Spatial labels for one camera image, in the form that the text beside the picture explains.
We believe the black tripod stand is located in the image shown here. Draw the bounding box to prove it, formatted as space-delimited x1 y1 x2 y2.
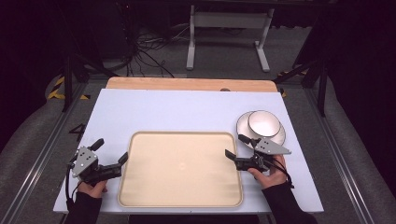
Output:
273 57 330 119
60 50 120 114

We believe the white ceramic plate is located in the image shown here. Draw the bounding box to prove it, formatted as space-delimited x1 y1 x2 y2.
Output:
235 110 287 150

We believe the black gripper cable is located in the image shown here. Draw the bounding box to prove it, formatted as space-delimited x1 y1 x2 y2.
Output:
264 156 295 189
64 161 79 204

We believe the person's right hand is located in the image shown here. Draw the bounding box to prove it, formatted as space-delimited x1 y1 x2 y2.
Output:
247 154 290 190

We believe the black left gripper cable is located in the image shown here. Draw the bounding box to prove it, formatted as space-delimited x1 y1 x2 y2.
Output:
64 161 79 204

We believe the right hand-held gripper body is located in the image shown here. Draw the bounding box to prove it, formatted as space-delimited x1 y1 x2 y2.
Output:
234 137 292 173

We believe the yellow black hazard tape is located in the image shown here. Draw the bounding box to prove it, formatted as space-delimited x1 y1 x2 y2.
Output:
46 75 92 101

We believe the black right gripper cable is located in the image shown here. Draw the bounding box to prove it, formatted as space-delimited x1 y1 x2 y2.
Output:
264 156 295 189

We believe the white ceramic bowl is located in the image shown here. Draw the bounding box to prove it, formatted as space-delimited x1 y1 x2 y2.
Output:
247 109 282 139

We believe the white table board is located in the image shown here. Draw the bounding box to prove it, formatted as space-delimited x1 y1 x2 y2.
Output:
52 88 325 216

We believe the white metal stand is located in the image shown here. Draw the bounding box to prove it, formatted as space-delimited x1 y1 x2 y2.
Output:
185 4 276 74

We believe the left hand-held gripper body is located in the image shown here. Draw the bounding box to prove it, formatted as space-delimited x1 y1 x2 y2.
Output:
67 146 123 186

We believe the person's left hand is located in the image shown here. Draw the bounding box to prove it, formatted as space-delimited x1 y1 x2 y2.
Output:
77 179 108 200

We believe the bundle of black floor cables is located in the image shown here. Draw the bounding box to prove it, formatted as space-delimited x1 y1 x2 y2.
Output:
122 22 190 78

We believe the beige plastic tray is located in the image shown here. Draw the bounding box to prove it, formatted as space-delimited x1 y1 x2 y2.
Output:
117 131 244 209

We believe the aluminium floor rail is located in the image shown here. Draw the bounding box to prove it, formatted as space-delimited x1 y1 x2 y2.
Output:
0 82 92 224
303 86 376 224

